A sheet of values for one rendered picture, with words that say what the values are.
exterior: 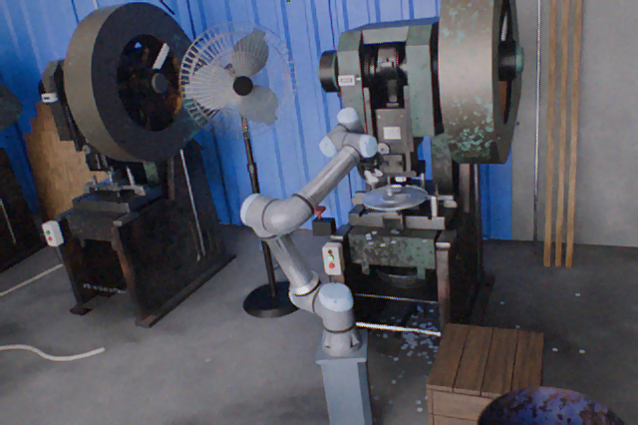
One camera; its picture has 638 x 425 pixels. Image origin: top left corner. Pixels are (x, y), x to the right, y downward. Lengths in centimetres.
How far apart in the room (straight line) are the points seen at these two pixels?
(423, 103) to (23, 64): 392
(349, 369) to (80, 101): 177
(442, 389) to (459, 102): 101
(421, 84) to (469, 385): 117
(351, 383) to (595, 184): 217
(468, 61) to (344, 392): 126
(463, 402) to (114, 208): 223
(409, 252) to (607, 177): 162
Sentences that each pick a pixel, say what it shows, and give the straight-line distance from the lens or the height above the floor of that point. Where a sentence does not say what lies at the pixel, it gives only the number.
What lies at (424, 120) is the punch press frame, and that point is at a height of 113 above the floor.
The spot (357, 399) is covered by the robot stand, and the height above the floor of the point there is 26.
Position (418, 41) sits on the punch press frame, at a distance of 240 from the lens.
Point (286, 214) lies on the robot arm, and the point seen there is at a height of 104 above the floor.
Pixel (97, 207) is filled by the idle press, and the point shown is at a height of 67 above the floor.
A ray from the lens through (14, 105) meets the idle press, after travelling 488.
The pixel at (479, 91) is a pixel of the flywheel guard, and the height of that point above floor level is 129.
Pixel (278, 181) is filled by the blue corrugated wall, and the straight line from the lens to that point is 426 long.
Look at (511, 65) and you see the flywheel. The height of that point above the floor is 132.
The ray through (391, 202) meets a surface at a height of 79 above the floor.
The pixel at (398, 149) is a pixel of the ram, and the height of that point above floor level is 99.
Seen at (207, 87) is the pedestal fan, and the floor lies 130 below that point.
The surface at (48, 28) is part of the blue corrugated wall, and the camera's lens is 526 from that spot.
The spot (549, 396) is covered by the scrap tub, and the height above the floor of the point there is 45.
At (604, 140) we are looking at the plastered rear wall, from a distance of 372.
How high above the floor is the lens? 170
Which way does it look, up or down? 22 degrees down
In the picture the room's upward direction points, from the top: 8 degrees counter-clockwise
